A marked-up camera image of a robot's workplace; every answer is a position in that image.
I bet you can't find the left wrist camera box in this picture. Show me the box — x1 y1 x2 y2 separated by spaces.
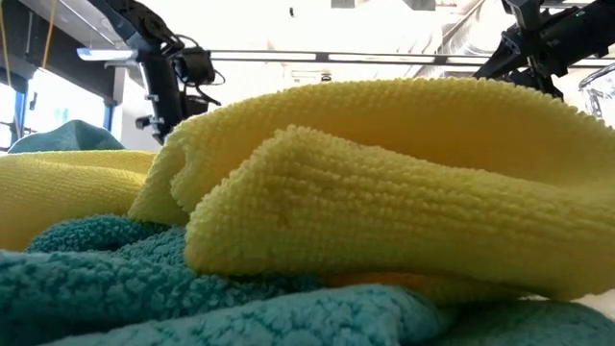
173 46 217 88

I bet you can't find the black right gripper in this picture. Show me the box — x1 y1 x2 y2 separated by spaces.
472 22 574 101

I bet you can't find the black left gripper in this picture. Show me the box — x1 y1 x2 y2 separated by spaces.
135 87 215 145

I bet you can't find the teal microfiber towel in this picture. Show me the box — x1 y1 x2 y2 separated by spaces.
7 118 127 155
0 213 615 346

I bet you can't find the grey side table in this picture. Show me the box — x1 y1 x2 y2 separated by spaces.
0 0 129 105

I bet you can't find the overhead horizontal frame bar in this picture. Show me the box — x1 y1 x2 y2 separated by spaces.
76 46 615 68

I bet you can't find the yellow power cable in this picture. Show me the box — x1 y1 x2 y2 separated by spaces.
0 0 59 73

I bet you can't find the blue vertical post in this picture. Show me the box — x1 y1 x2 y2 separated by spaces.
12 90 29 145
101 103 115 134

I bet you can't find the yellow microfiber towel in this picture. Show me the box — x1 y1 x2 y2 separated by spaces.
128 76 615 307
0 149 159 253

